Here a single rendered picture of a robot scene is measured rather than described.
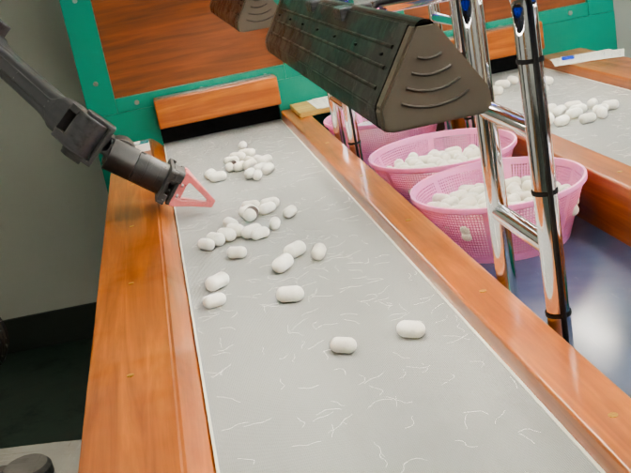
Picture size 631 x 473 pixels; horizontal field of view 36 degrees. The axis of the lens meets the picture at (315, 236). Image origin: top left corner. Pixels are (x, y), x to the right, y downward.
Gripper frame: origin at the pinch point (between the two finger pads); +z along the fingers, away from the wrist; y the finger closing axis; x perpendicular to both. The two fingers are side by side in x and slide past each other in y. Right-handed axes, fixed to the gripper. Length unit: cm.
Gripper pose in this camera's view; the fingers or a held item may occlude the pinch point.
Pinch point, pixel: (209, 201)
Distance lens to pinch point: 173.9
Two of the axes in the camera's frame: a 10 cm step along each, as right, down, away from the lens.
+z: 8.6, 4.2, 2.8
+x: -4.8, 8.7, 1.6
